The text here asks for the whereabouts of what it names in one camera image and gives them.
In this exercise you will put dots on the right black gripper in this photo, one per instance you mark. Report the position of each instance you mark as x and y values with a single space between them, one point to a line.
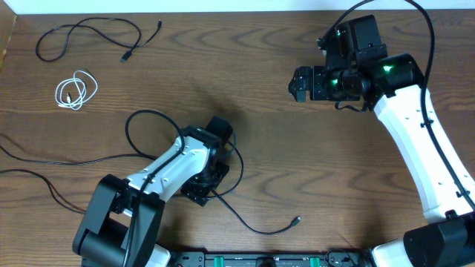
318 75

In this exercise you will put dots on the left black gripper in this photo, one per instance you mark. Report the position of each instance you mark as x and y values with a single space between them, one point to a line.
197 191

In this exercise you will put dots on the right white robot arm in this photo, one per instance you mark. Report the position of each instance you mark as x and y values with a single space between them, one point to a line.
392 87

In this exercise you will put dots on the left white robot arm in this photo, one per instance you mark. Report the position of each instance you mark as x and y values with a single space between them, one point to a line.
120 225

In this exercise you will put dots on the cardboard side panel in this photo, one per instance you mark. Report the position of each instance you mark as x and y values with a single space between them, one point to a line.
7 23

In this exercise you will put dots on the white back board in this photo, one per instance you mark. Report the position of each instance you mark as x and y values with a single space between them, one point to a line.
36 7

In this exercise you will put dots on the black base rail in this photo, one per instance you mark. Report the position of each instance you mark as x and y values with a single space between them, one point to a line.
332 258

